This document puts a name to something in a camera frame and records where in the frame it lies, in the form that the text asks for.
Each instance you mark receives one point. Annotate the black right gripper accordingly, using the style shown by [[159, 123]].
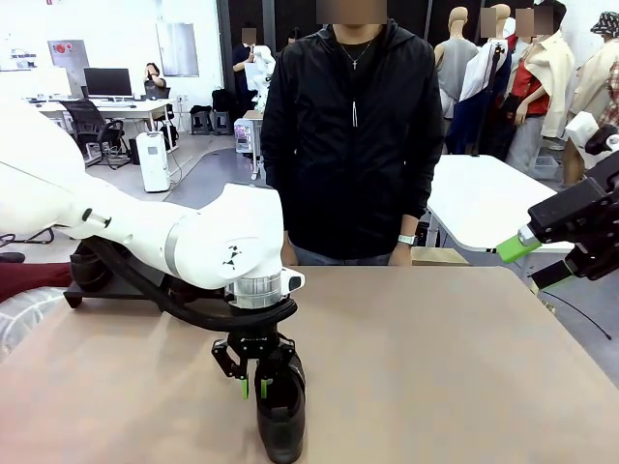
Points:
[[604, 241]]

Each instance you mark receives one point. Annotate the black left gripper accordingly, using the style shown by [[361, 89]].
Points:
[[258, 348]]

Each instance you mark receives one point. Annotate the person's left forearm black sleeve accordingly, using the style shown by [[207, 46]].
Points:
[[418, 198]]

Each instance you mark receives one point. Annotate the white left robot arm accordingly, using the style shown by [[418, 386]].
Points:
[[145, 227]]

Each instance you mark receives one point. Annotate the black shoe stand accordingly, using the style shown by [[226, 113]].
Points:
[[87, 296]]

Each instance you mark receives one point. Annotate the person's right hand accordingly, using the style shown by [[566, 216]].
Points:
[[290, 253]]

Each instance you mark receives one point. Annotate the person's left hand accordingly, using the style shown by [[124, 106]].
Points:
[[401, 255]]

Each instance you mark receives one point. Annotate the white table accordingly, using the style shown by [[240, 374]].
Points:
[[483, 203]]

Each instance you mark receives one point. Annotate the cardboard box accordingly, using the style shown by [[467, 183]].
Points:
[[442, 257]]

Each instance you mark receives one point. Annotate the white wrist watch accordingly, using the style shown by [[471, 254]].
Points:
[[407, 240]]

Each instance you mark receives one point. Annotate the mannequin in red top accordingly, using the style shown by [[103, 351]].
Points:
[[527, 87]]

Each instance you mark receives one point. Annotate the mannequin with bucket hat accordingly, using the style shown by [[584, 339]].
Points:
[[597, 82]]

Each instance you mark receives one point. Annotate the mannequin in cream jacket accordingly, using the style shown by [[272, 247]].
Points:
[[556, 72]]

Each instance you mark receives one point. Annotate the mannequin in white navy jacket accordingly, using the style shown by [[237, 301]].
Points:
[[476, 72]]

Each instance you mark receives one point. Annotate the mannequin in grey tank top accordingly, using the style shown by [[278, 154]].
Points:
[[457, 63]]

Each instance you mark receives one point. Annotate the white air purifier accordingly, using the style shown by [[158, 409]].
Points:
[[155, 164]]

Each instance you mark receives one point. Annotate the white plastic wrapped bundle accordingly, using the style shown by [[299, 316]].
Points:
[[24, 319]]

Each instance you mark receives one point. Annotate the dark red cloth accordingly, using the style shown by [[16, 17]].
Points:
[[34, 280]]

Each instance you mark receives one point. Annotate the person in black hooded jacket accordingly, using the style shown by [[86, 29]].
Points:
[[353, 145]]

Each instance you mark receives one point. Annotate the lit computer case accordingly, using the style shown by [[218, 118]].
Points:
[[246, 137]]

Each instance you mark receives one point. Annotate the black stool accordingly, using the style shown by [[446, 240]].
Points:
[[200, 121], [222, 123]]

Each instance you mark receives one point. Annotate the black backpack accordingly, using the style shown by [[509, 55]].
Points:
[[223, 99]]

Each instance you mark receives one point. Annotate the white office desk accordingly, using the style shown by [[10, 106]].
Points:
[[130, 107]]

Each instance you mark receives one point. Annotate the seated person at desk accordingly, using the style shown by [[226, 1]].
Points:
[[157, 89]]

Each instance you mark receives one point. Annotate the black mesh office chair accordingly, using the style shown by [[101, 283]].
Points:
[[84, 121]]

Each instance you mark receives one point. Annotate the standing person in black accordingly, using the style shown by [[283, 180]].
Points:
[[240, 60]]

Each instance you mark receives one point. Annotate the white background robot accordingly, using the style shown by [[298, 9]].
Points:
[[263, 58]]

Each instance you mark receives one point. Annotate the black computer monitor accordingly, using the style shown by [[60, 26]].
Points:
[[107, 82]]

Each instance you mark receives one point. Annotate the person with black hair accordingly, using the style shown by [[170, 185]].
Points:
[[293, 36]]

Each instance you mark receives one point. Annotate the grey panel with red sign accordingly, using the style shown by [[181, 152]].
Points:
[[72, 58]]

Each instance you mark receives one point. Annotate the white computer monitor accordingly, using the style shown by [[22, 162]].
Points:
[[34, 82]]

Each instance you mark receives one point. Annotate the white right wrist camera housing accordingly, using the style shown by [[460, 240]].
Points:
[[582, 128]]

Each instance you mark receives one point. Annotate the wall whiteboard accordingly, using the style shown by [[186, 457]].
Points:
[[176, 48]]

